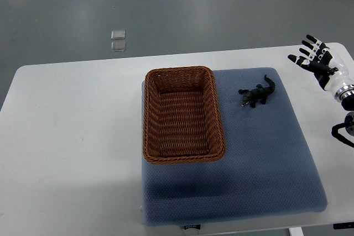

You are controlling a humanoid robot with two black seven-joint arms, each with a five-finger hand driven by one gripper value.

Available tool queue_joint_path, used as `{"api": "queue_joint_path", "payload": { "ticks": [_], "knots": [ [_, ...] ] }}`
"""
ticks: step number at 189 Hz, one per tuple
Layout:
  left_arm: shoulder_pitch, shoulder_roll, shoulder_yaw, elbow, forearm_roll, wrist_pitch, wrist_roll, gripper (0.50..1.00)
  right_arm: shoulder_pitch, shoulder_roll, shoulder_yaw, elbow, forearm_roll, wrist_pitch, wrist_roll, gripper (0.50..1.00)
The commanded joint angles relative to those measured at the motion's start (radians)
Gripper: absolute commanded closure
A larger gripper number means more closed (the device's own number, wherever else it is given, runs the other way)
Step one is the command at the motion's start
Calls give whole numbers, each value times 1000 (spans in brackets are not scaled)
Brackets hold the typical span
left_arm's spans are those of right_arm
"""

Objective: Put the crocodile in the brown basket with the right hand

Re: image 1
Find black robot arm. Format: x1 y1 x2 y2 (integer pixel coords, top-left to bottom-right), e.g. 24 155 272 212
331 94 353 148

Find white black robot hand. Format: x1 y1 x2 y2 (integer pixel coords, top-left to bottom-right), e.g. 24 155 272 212
288 34 353 110

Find table brand label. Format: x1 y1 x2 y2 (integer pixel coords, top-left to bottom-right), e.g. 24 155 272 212
183 224 201 230

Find blue grey foam mat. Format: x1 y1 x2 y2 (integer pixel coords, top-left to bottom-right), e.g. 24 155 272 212
142 67 327 226

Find brown wicker basket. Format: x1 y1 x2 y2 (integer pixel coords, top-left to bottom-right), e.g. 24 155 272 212
142 66 226 165

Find black table control panel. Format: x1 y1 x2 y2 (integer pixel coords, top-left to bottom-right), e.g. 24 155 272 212
333 222 354 230

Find upper floor socket plate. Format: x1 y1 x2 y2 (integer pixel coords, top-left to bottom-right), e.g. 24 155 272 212
111 30 126 40

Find dark toy crocodile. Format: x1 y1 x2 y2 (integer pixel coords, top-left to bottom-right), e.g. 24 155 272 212
238 75 276 108

